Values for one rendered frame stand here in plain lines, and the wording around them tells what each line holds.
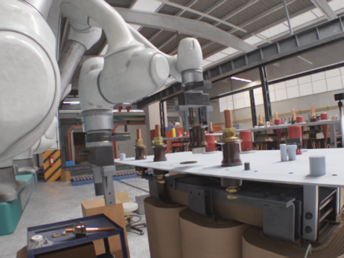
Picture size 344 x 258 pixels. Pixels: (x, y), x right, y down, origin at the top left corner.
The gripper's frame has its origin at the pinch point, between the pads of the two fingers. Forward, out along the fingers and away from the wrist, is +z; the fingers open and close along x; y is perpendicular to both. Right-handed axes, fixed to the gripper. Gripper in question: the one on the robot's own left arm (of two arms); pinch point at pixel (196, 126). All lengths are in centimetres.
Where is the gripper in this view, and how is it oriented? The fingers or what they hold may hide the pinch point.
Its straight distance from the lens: 88.6
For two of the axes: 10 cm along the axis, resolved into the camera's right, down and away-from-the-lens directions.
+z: 0.8, 10.0, -0.2
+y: -5.6, 0.6, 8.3
